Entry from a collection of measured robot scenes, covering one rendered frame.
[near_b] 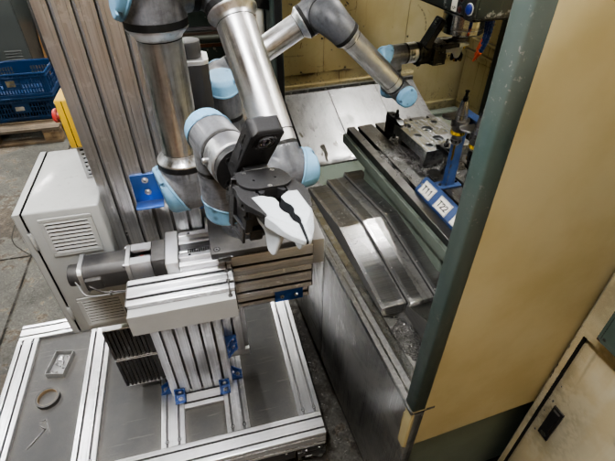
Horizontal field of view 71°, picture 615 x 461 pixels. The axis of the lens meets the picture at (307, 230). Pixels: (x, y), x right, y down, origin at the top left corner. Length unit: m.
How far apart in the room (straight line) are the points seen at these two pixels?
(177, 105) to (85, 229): 0.51
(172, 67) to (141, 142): 0.33
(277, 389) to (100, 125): 1.27
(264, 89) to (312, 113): 1.91
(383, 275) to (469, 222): 0.93
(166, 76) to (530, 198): 0.70
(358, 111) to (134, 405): 1.99
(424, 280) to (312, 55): 1.60
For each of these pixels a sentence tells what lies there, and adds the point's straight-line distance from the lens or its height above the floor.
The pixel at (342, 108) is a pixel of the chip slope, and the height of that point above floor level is 0.79.
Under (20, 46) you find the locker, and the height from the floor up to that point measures 0.50.
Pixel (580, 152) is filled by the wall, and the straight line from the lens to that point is 0.86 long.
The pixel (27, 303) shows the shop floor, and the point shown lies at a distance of 2.98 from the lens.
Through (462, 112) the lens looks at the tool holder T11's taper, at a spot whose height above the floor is 1.25.
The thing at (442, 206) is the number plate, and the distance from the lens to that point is 1.70.
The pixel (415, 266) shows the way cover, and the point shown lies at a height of 0.73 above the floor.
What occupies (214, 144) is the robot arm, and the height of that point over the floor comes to 1.59.
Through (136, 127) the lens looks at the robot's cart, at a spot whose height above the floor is 1.41.
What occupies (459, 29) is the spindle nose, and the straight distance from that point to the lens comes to 1.85.
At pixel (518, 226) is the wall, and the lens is 0.88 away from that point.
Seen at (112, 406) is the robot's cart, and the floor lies 0.21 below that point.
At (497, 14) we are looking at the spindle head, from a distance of 1.58.
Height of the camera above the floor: 1.89
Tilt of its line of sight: 39 degrees down
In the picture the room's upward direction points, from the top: straight up
